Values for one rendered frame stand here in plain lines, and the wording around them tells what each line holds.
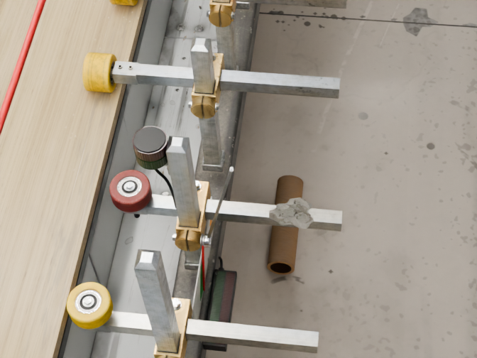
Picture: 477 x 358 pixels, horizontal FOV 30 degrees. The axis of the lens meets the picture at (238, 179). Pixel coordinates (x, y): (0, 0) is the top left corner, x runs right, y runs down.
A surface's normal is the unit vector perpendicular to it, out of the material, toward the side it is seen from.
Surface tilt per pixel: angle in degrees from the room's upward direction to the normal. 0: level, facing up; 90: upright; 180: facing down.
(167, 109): 0
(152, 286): 90
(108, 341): 0
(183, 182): 90
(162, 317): 90
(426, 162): 0
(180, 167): 90
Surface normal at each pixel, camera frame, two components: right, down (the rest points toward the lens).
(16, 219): -0.04, -0.55
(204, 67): -0.13, 0.83
